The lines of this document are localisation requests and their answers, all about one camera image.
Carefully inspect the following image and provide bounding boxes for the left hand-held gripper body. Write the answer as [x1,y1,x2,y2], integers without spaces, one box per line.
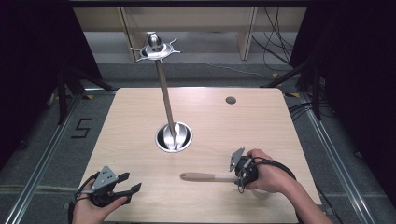
[89,165,133,208]

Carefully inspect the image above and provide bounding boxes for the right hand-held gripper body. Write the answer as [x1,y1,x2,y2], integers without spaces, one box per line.
[229,146,260,189]

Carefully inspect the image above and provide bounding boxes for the wooden-handled utensil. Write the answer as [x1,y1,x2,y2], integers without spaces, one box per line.
[179,172,238,184]

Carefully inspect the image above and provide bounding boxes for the person's right hand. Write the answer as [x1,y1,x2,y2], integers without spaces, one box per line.
[245,147,296,194]

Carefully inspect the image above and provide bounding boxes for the person's left hand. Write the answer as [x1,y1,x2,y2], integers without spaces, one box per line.
[71,178,129,224]

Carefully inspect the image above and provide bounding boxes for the steel utensil hanging stand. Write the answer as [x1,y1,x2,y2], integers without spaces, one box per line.
[129,31,193,154]

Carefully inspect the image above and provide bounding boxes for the black metal stand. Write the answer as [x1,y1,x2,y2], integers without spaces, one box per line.
[261,58,324,121]
[56,65,117,126]

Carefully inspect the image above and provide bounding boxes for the light wooden shelf unit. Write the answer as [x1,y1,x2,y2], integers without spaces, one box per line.
[73,7,308,63]

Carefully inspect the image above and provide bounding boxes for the dark curtain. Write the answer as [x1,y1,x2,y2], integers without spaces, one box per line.
[0,0,103,171]
[289,0,396,207]

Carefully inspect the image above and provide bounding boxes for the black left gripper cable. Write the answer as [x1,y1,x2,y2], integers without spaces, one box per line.
[73,171,101,203]

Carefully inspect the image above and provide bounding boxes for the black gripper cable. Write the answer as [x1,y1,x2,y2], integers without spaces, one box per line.
[73,171,101,203]
[250,156,297,182]

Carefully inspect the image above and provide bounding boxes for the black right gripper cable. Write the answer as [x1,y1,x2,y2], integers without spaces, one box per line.
[250,156,297,182]

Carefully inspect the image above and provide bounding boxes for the metal floor rail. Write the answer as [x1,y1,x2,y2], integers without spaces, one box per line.
[2,92,84,224]
[298,92,375,224]

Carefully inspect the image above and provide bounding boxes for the black floor cables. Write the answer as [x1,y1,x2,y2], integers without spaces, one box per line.
[288,102,316,121]

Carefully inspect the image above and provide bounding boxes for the white floor cable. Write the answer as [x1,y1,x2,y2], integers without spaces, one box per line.
[186,60,273,80]

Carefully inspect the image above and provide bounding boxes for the black hanging cables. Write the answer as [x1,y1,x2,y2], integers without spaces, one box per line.
[251,7,296,73]

